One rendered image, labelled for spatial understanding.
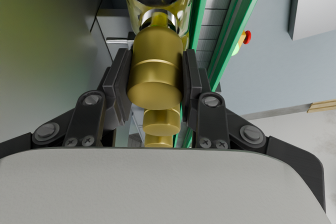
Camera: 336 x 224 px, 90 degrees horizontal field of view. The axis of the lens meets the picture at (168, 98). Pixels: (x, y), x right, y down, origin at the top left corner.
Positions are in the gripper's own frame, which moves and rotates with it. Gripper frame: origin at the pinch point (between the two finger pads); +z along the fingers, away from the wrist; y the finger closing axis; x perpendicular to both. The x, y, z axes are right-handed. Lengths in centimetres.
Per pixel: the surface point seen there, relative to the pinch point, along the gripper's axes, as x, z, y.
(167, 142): -10.1, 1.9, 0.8
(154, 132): -6.1, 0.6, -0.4
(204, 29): -8.9, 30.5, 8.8
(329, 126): -194, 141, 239
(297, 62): -29, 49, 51
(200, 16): -2.6, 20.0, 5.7
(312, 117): -197, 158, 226
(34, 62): -2.1, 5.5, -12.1
